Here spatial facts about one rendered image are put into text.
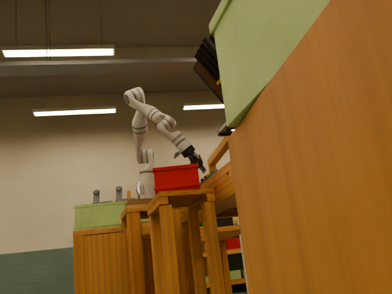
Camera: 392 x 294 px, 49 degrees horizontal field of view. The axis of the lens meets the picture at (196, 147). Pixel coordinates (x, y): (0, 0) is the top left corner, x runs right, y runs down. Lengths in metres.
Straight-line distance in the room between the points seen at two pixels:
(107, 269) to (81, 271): 0.16
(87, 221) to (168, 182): 1.11
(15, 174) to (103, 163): 1.81
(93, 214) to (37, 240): 6.51
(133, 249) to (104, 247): 0.48
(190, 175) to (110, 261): 1.12
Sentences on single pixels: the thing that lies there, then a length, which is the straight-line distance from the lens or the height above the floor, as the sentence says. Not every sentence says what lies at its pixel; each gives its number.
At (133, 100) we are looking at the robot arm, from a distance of 2.47.
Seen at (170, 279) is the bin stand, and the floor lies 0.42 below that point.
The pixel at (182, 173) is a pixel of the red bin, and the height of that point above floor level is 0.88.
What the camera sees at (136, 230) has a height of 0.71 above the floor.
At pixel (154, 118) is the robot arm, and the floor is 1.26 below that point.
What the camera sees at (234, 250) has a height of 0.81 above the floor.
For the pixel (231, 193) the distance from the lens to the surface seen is 1.95.
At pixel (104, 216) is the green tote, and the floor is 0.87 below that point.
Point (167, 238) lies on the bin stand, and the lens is 1.92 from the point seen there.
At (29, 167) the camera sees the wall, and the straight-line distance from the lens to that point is 9.78.
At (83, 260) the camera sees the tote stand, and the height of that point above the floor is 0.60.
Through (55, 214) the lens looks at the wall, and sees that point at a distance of 9.48.
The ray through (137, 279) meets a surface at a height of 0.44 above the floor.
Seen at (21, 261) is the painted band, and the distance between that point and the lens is 9.49.
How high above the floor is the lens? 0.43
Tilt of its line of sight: 16 degrees up
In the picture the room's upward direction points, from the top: 7 degrees counter-clockwise
